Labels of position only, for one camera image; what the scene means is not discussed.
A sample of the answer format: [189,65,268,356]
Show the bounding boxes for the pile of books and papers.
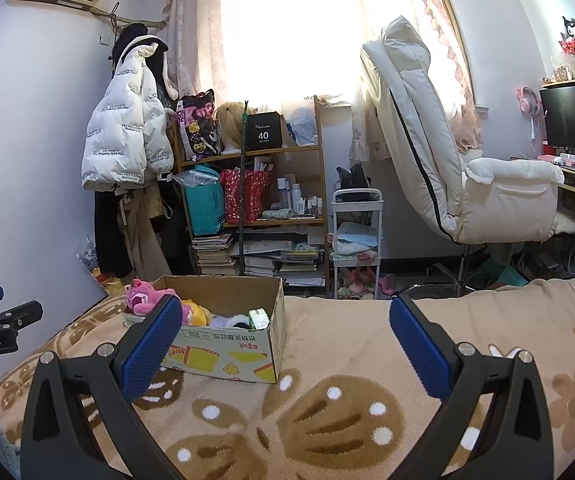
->
[242,237,329,288]

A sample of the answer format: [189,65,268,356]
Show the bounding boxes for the black bag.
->
[336,165,373,204]

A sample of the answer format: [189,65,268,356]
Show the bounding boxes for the teal bag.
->
[182,166,227,237]

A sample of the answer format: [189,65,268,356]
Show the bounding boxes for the stack of books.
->
[190,232,237,277]

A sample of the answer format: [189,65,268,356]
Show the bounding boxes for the black box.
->
[246,110,289,151]

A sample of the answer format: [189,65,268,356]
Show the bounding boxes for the pink desk fan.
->
[516,86,544,142]

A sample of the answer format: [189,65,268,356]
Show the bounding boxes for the printed cartoon bag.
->
[176,88,224,162]

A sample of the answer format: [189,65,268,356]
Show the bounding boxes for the white-haired plush doll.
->
[210,311,252,331]

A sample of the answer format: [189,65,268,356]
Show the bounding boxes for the group of cosmetic bottles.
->
[274,174,325,219]

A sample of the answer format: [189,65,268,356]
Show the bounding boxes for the yellow plush toy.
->
[181,299,214,327]

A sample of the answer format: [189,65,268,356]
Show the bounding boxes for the pile of snack bags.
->
[76,236,121,297]

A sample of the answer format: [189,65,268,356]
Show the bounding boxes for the wooden shelf rack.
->
[169,95,331,297]

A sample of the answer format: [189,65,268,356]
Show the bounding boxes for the white trolley cart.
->
[327,188,385,301]

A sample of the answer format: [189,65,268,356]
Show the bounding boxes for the blonde wig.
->
[216,101,249,154]

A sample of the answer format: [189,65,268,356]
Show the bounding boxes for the red patterned bag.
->
[220,169,274,226]

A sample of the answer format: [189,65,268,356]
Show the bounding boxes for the white padded office chair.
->
[360,16,567,297]

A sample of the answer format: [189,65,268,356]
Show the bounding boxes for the printed cardboard box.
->
[122,275,287,385]

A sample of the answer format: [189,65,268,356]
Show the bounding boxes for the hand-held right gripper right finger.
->
[389,295,555,480]

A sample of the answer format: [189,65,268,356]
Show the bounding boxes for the floral curtain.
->
[164,0,484,163]

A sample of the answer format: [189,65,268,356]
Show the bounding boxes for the folded cloths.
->
[334,221,380,257]

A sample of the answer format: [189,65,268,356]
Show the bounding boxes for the dark hanging coat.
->
[92,187,134,277]

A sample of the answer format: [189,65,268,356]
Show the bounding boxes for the pink plush bear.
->
[125,280,182,317]

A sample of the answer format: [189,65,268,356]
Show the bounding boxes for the white puffer jacket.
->
[81,35,175,192]

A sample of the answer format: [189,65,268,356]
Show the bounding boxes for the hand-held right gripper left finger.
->
[20,294,188,480]

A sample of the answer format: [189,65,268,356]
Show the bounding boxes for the beige butterfly blanket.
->
[0,277,575,480]

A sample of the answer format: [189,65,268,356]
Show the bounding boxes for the beige hanging coat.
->
[116,182,174,282]

